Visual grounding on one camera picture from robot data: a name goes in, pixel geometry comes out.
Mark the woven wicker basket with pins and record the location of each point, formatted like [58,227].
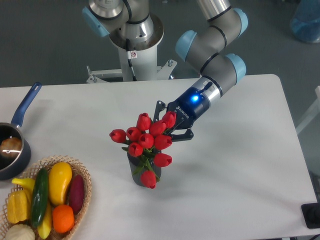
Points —
[31,172]

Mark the brown patty in pan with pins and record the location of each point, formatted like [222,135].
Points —
[11,147]

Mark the yellow banana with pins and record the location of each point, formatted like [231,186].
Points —
[45,226]

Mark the yellow squash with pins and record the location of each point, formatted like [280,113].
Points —
[59,179]

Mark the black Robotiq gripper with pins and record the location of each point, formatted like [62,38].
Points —
[188,108]

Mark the yellow bell pepper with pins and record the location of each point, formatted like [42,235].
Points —
[19,206]

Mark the green cucumber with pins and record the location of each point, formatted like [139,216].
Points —
[39,199]

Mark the blue saucepan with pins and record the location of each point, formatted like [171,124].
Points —
[9,168]

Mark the red tulip bouquet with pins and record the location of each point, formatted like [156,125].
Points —
[148,139]

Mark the black device at edge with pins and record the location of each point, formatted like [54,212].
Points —
[311,215]

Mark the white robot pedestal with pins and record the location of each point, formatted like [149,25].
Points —
[137,45]

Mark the white frame at right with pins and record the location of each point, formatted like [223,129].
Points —
[310,113]

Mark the white garlic bulb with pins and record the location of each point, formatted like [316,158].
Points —
[20,232]

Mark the dark grey ribbed vase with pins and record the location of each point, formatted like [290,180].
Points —
[141,164]

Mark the orange fruit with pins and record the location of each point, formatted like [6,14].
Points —
[63,218]

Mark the blue transparent container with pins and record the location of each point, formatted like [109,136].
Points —
[305,23]

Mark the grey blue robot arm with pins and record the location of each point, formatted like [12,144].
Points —
[218,73]

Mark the purple sweet potato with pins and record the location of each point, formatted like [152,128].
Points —
[77,194]

